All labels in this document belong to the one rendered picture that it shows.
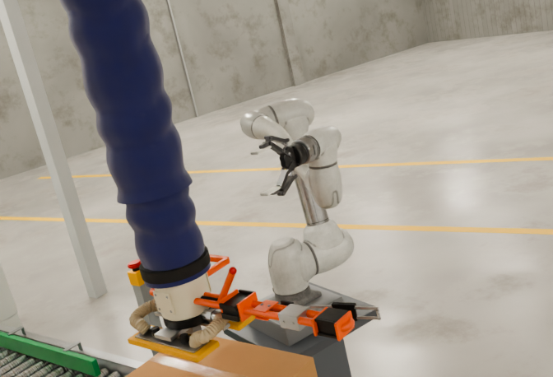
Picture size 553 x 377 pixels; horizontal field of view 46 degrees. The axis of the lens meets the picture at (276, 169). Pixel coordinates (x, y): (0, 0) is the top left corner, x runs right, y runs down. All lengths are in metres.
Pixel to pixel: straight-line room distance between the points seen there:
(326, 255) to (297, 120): 0.59
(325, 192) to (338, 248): 0.62
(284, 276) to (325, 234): 0.25
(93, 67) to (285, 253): 1.22
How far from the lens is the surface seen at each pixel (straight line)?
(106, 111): 1.98
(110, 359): 3.45
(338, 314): 1.79
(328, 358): 2.96
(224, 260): 2.37
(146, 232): 2.05
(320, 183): 2.28
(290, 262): 2.77
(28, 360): 3.89
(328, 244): 2.84
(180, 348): 2.12
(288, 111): 2.78
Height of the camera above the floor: 2.08
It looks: 14 degrees down
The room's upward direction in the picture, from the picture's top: 13 degrees counter-clockwise
